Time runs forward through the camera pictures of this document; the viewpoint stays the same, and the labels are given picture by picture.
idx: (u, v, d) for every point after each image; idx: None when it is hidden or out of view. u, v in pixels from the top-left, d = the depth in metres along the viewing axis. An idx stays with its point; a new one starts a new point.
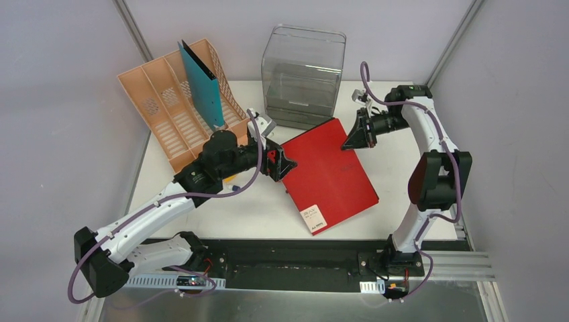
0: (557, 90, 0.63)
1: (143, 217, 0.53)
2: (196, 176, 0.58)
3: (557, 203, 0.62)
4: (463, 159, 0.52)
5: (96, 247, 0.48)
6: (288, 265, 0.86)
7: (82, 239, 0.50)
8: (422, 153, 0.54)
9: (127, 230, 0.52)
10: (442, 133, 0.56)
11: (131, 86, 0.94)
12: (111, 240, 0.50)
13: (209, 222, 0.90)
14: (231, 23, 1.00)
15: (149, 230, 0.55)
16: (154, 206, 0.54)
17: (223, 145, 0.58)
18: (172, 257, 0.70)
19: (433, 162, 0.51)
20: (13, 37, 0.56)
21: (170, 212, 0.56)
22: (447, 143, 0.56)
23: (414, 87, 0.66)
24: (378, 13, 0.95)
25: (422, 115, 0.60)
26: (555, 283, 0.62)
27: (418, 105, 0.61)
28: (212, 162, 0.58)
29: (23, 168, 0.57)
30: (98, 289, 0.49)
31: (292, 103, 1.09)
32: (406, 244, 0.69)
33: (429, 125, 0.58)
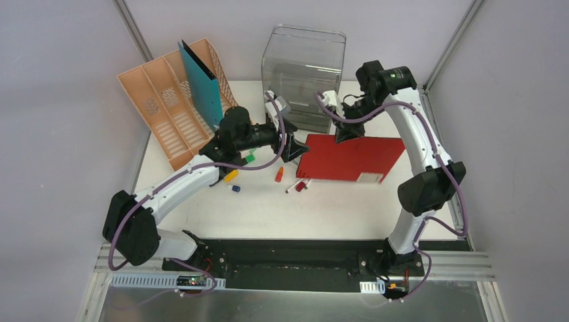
0: (557, 90, 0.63)
1: (178, 181, 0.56)
2: (219, 152, 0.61)
3: (558, 203, 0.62)
4: (457, 168, 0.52)
5: (139, 206, 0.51)
6: (288, 265, 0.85)
7: (122, 199, 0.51)
8: (419, 175, 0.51)
9: (166, 192, 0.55)
10: (435, 145, 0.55)
11: (131, 86, 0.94)
12: (151, 200, 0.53)
13: (209, 222, 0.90)
14: (232, 23, 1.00)
15: (183, 193, 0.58)
16: (188, 172, 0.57)
17: (237, 122, 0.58)
18: (182, 247, 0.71)
19: (430, 179, 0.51)
20: (14, 37, 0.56)
21: (201, 179, 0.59)
22: (441, 156, 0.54)
23: (395, 76, 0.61)
24: (377, 13, 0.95)
25: (410, 117, 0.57)
26: (557, 283, 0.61)
27: (405, 105, 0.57)
28: (230, 137, 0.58)
29: (22, 168, 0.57)
30: (139, 246, 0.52)
31: (292, 103, 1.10)
32: (404, 246, 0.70)
33: (420, 132, 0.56)
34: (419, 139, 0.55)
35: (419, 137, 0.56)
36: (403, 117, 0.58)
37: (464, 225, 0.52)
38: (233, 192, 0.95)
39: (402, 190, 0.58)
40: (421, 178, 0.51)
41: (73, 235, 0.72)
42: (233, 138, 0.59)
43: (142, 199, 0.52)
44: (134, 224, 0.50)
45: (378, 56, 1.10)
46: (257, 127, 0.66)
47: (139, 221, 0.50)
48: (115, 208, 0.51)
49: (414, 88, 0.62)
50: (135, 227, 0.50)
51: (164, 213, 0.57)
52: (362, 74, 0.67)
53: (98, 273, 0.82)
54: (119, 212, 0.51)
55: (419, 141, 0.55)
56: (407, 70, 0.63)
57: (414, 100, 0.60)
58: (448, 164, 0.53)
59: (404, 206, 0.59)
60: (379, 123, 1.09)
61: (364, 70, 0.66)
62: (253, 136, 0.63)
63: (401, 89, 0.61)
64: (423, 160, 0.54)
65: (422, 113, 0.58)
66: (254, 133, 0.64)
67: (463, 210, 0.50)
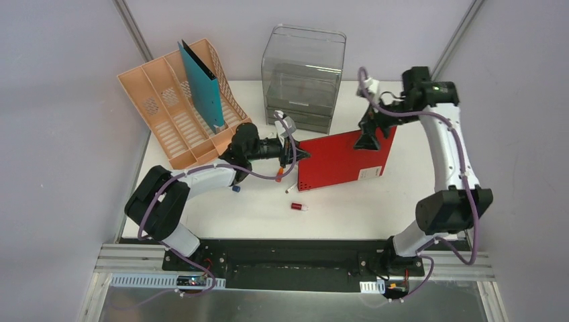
0: (557, 89, 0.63)
1: (210, 170, 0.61)
2: (233, 160, 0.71)
3: (558, 203, 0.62)
4: (486, 194, 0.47)
5: (174, 180, 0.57)
6: (288, 266, 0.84)
7: (160, 172, 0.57)
8: (441, 191, 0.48)
9: (196, 175, 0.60)
10: (465, 166, 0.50)
11: (131, 86, 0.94)
12: (185, 178, 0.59)
13: (209, 222, 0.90)
14: (232, 23, 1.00)
15: (206, 184, 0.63)
16: (215, 167, 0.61)
17: (247, 137, 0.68)
18: (189, 239, 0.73)
19: (450, 200, 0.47)
20: (13, 37, 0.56)
21: (226, 176, 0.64)
22: (468, 178, 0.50)
23: (438, 90, 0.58)
24: (378, 14, 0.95)
25: (444, 132, 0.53)
26: (557, 283, 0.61)
27: (441, 119, 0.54)
28: (242, 149, 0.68)
29: (23, 168, 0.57)
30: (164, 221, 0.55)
31: (292, 103, 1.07)
32: (407, 251, 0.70)
33: (451, 149, 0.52)
34: (448, 155, 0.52)
35: (449, 153, 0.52)
36: (436, 131, 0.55)
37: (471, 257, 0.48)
38: (232, 192, 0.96)
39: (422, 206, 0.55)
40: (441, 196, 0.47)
41: (73, 235, 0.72)
42: (243, 150, 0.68)
43: (177, 175, 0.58)
44: (167, 196, 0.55)
45: (378, 56, 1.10)
46: (266, 141, 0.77)
47: (172, 194, 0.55)
48: (152, 178, 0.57)
49: (456, 105, 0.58)
50: (169, 197, 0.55)
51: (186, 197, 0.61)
52: (406, 77, 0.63)
53: (98, 273, 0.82)
54: (154, 185, 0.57)
55: (449, 157, 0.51)
56: (451, 84, 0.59)
57: (453, 117, 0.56)
58: (474, 189, 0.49)
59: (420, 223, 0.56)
60: None
61: (407, 72, 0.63)
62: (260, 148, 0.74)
63: (439, 102, 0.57)
64: (448, 178, 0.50)
65: (458, 130, 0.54)
66: (262, 147, 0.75)
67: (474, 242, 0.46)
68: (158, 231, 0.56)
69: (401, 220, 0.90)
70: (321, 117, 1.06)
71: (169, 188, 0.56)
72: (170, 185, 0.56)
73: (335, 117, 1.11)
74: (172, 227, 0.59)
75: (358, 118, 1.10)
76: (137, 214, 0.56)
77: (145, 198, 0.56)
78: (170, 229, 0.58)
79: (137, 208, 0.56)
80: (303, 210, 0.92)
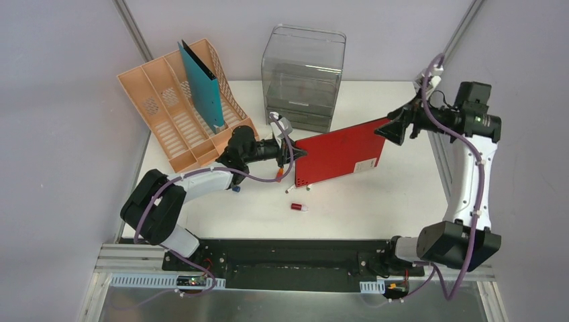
0: (557, 89, 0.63)
1: (207, 173, 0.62)
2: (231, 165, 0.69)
3: (559, 203, 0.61)
4: (490, 242, 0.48)
5: (171, 183, 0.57)
6: (288, 265, 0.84)
7: (155, 176, 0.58)
8: (445, 221, 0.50)
9: (193, 178, 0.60)
10: (480, 204, 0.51)
11: (131, 86, 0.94)
12: (182, 181, 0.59)
13: (209, 223, 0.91)
14: (232, 23, 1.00)
15: (202, 187, 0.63)
16: (211, 170, 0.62)
17: (243, 140, 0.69)
18: (188, 240, 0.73)
19: (450, 234, 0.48)
20: (13, 37, 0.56)
21: (223, 180, 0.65)
22: (479, 217, 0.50)
23: (480, 121, 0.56)
24: (377, 14, 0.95)
25: (471, 166, 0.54)
26: (557, 283, 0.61)
27: (473, 151, 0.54)
28: (237, 153, 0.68)
29: (23, 167, 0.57)
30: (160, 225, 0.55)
31: (292, 103, 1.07)
32: (405, 258, 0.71)
33: (472, 184, 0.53)
34: (467, 189, 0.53)
35: (468, 188, 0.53)
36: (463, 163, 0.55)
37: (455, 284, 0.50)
38: (233, 192, 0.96)
39: (424, 233, 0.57)
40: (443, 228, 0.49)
41: (74, 235, 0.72)
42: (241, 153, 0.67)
43: (174, 178, 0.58)
44: (164, 200, 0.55)
45: (378, 56, 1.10)
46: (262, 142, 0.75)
47: (169, 197, 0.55)
48: (148, 182, 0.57)
49: (494, 142, 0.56)
50: (166, 200, 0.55)
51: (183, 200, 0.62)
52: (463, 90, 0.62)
53: (98, 274, 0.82)
54: (150, 189, 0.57)
55: (466, 192, 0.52)
56: (497, 119, 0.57)
57: (486, 152, 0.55)
58: (481, 231, 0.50)
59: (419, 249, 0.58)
60: None
61: (468, 84, 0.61)
62: (257, 150, 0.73)
63: (476, 134, 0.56)
64: (457, 212, 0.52)
65: (486, 167, 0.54)
66: (259, 149, 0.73)
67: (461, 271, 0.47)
68: (154, 235, 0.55)
69: (400, 220, 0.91)
70: (320, 117, 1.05)
71: (165, 191, 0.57)
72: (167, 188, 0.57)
73: (335, 118, 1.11)
74: (168, 231, 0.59)
75: (358, 118, 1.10)
76: (134, 218, 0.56)
77: (141, 202, 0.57)
78: (166, 233, 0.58)
79: (133, 212, 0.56)
80: (303, 210, 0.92)
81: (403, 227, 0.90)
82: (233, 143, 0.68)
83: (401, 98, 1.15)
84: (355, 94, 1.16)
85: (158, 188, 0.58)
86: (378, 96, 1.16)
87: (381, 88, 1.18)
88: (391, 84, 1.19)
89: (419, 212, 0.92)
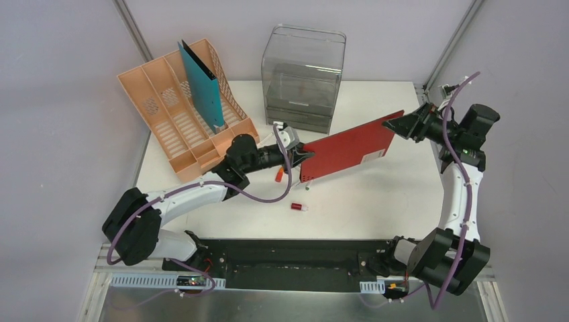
0: (559, 89, 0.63)
1: (190, 190, 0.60)
2: (229, 174, 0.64)
3: (559, 203, 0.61)
4: (478, 253, 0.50)
5: (148, 204, 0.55)
6: (288, 265, 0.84)
7: (134, 195, 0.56)
8: (437, 227, 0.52)
9: (176, 197, 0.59)
10: (469, 217, 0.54)
11: (131, 86, 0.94)
12: (162, 202, 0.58)
13: (209, 223, 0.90)
14: (232, 23, 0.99)
15: (190, 203, 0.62)
16: (200, 185, 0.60)
17: (243, 151, 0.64)
18: (182, 248, 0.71)
19: (441, 242, 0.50)
20: (13, 37, 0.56)
21: (211, 194, 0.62)
22: (468, 229, 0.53)
23: (467, 153, 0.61)
24: (378, 14, 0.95)
25: (460, 186, 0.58)
26: (558, 284, 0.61)
27: (463, 174, 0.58)
28: (236, 164, 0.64)
29: (22, 167, 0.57)
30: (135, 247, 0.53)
31: (292, 103, 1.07)
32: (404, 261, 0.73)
33: (461, 201, 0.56)
34: (456, 203, 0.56)
35: (457, 202, 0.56)
36: (453, 182, 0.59)
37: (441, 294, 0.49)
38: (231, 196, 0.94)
39: (415, 250, 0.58)
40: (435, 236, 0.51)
41: (74, 235, 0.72)
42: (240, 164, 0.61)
43: (153, 200, 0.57)
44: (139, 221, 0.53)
45: (378, 56, 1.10)
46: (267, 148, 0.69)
47: (145, 219, 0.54)
48: (127, 202, 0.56)
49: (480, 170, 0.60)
50: (141, 223, 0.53)
51: (166, 220, 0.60)
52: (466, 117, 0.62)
53: (98, 273, 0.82)
54: (128, 209, 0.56)
55: (455, 206, 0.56)
56: (483, 155, 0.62)
57: (474, 178, 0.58)
58: (471, 242, 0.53)
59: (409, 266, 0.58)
60: None
61: (472, 111, 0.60)
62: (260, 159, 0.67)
63: (464, 163, 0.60)
64: (448, 223, 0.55)
65: (475, 188, 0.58)
66: (262, 157, 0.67)
67: (449, 273, 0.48)
68: (130, 255, 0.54)
69: (400, 220, 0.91)
70: (320, 117, 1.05)
71: (143, 211, 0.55)
72: (145, 209, 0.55)
73: (335, 118, 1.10)
74: (146, 253, 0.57)
75: (357, 118, 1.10)
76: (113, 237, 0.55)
77: (119, 221, 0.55)
78: (143, 255, 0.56)
79: (112, 231, 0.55)
80: (303, 210, 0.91)
81: (402, 227, 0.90)
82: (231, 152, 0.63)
83: (400, 98, 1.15)
84: (355, 94, 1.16)
85: (137, 208, 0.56)
86: (378, 96, 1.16)
87: (381, 88, 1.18)
88: (390, 84, 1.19)
89: (419, 212, 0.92)
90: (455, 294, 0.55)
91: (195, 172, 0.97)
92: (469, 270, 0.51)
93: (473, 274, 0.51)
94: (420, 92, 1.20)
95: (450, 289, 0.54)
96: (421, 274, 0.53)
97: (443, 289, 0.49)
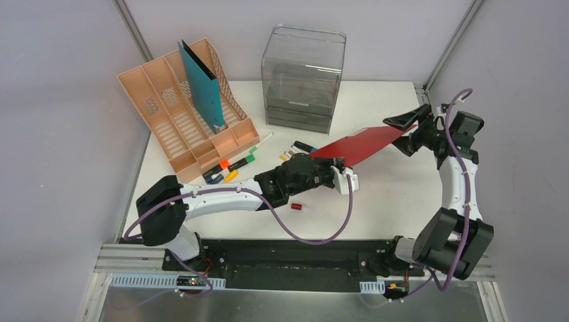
0: (559, 89, 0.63)
1: (225, 194, 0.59)
2: (271, 186, 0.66)
3: (559, 202, 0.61)
4: (483, 231, 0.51)
5: (179, 197, 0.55)
6: (288, 265, 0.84)
7: (170, 183, 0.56)
8: (440, 208, 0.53)
9: (207, 197, 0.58)
10: (470, 198, 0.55)
11: (131, 86, 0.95)
12: (192, 198, 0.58)
13: (209, 223, 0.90)
14: (233, 23, 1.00)
15: (222, 207, 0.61)
16: (236, 190, 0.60)
17: (299, 170, 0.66)
18: (186, 249, 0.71)
19: (446, 222, 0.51)
20: (13, 37, 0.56)
21: (242, 203, 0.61)
22: (470, 209, 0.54)
23: (460, 149, 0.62)
24: (378, 15, 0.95)
25: (457, 174, 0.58)
26: (558, 283, 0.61)
27: (459, 163, 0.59)
28: (284, 180, 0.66)
29: (23, 166, 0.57)
30: (157, 233, 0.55)
31: (292, 103, 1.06)
32: (403, 257, 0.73)
33: (459, 184, 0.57)
34: (455, 187, 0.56)
35: (457, 186, 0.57)
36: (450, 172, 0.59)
37: (449, 276, 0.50)
38: None
39: (420, 237, 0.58)
40: (438, 217, 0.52)
41: (74, 235, 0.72)
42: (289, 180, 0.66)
43: (186, 194, 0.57)
44: (167, 211, 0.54)
45: (378, 56, 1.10)
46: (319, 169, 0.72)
47: (173, 210, 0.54)
48: (161, 187, 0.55)
49: (474, 163, 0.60)
50: (168, 213, 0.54)
51: (192, 216, 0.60)
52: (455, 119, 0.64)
53: (98, 273, 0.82)
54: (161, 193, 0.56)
55: (455, 189, 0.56)
56: (476, 151, 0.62)
57: (470, 168, 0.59)
58: (474, 221, 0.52)
59: (415, 253, 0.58)
60: (378, 123, 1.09)
61: (459, 115, 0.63)
62: (311, 182, 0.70)
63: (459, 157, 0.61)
64: (450, 204, 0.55)
65: (472, 176, 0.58)
66: (314, 180, 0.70)
67: (456, 253, 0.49)
68: (149, 238, 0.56)
69: (400, 220, 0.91)
70: (321, 118, 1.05)
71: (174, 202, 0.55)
72: (176, 200, 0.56)
73: (335, 118, 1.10)
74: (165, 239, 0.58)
75: (357, 118, 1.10)
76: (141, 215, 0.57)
77: (150, 202, 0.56)
78: (162, 239, 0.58)
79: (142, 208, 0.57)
80: (302, 210, 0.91)
81: (402, 227, 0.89)
82: (290, 172, 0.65)
83: (400, 98, 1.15)
84: (355, 94, 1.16)
85: (169, 196, 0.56)
86: (378, 96, 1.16)
87: (381, 88, 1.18)
88: (390, 84, 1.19)
89: (419, 212, 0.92)
90: (460, 279, 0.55)
91: (195, 172, 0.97)
92: (474, 251, 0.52)
93: (479, 253, 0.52)
94: (420, 92, 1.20)
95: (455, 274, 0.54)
96: (426, 257, 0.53)
97: (451, 271, 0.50)
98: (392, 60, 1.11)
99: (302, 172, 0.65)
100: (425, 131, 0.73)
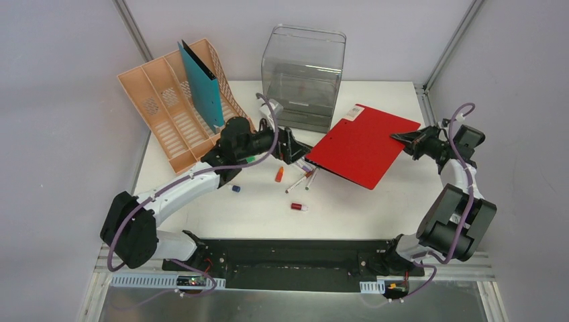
0: (559, 90, 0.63)
1: (181, 185, 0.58)
2: (219, 159, 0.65)
3: (559, 202, 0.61)
4: (487, 208, 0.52)
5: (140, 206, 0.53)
6: (288, 266, 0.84)
7: (123, 199, 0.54)
8: (445, 184, 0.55)
9: (167, 194, 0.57)
10: (472, 182, 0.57)
11: (131, 86, 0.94)
12: (153, 202, 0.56)
13: (209, 222, 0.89)
14: (232, 23, 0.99)
15: (184, 198, 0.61)
16: (190, 177, 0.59)
17: (237, 132, 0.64)
18: (182, 248, 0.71)
19: (451, 195, 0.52)
20: (13, 39, 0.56)
21: (202, 186, 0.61)
22: (474, 192, 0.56)
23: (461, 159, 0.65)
24: (378, 14, 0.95)
25: (458, 169, 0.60)
26: (558, 283, 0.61)
27: (460, 161, 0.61)
28: (229, 146, 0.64)
29: (23, 168, 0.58)
30: (138, 247, 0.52)
31: (292, 103, 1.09)
32: (404, 253, 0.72)
33: (461, 175, 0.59)
34: (458, 176, 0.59)
35: (459, 174, 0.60)
36: (452, 169, 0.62)
37: (451, 248, 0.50)
38: (232, 192, 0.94)
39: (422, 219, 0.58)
40: (444, 190, 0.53)
41: (74, 235, 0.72)
42: (233, 145, 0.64)
43: (144, 200, 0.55)
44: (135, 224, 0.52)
45: (377, 57, 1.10)
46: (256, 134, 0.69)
47: (140, 221, 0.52)
48: (116, 209, 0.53)
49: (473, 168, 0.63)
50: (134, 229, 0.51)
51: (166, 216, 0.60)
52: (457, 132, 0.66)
53: (98, 273, 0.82)
54: (120, 214, 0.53)
55: (458, 176, 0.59)
56: (473, 163, 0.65)
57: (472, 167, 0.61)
58: (479, 198, 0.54)
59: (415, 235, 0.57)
60: None
61: (461, 128, 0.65)
62: (252, 143, 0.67)
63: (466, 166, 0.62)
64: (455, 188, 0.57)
65: (474, 171, 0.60)
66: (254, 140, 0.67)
67: (459, 227, 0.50)
68: (133, 257, 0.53)
69: (400, 219, 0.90)
70: (320, 117, 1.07)
71: (137, 212, 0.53)
72: (139, 210, 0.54)
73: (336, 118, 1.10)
74: (149, 250, 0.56)
75: None
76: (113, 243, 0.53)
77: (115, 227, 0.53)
78: (146, 253, 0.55)
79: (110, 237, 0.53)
80: (303, 210, 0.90)
81: (403, 227, 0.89)
82: (227, 135, 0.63)
83: (400, 98, 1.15)
84: (354, 94, 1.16)
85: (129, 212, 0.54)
86: (378, 95, 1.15)
87: (380, 88, 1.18)
88: (390, 84, 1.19)
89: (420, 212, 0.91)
90: (461, 260, 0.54)
91: None
92: (478, 230, 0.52)
93: (480, 234, 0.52)
94: (420, 92, 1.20)
95: (457, 255, 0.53)
96: (430, 235, 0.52)
97: (453, 244, 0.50)
98: (392, 60, 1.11)
99: (241, 133, 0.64)
100: (427, 141, 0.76)
